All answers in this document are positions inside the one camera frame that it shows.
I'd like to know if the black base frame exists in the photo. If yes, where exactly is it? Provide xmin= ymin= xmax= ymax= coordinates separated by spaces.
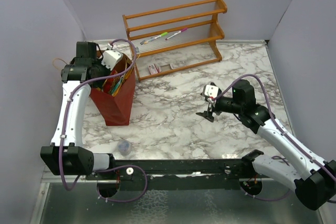
xmin=86 ymin=157 xmax=261 ymax=191

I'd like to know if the red white staples box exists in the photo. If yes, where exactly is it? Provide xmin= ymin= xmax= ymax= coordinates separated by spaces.
xmin=148 ymin=63 xmax=162 ymax=75

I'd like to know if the wooden three-tier rack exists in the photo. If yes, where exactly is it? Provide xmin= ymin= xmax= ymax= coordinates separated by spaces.
xmin=122 ymin=0 xmax=228 ymax=81

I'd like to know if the red yellow snack packet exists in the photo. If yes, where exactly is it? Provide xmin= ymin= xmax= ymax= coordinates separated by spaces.
xmin=102 ymin=76 xmax=121 ymax=95

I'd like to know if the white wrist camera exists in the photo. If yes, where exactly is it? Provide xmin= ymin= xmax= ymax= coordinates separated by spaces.
xmin=201 ymin=82 xmax=219 ymax=104
xmin=101 ymin=44 xmax=123 ymax=71

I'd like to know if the pink capped marker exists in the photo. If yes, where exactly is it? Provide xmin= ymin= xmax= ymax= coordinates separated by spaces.
xmin=165 ymin=28 xmax=188 ymax=40

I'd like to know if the gold brown chips bag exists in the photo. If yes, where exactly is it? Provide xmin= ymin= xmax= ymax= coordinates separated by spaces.
xmin=119 ymin=59 xmax=133 ymax=91

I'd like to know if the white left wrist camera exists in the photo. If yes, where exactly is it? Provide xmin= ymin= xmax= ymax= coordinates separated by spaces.
xmin=101 ymin=44 xmax=123 ymax=71

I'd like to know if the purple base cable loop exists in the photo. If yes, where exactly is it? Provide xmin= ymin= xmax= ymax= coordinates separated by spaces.
xmin=96 ymin=165 xmax=149 ymax=204

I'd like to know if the brown and red paper bag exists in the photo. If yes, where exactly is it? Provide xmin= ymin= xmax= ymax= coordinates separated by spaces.
xmin=52 ymin=50 xmax=141 ymax=127

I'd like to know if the teal mint candy bag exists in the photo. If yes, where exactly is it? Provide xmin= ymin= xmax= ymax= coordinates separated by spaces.
xmin=111 ymin=76 xmax=124 ymax=97

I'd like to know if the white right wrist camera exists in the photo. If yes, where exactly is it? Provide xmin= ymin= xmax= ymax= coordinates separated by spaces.
xmin=201 ymin=82 xmax=219 ymax=104

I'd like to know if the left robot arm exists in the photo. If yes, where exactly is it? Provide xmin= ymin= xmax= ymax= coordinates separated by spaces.
xmin=40 ymin=41 xmax=116 ymax=179

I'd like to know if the green capped marker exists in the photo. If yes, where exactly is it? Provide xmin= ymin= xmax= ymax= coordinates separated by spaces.
xmin=140 ymin=32 xmax=168 ymax=45

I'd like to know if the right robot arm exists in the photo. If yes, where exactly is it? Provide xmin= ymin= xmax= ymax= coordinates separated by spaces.
xmin=198 ymin=77 xmax=335 ymax=210

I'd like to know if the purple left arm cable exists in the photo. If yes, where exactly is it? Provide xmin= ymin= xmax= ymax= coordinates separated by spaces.
xmin=59 ymin=39 xmax=138 ymax=192

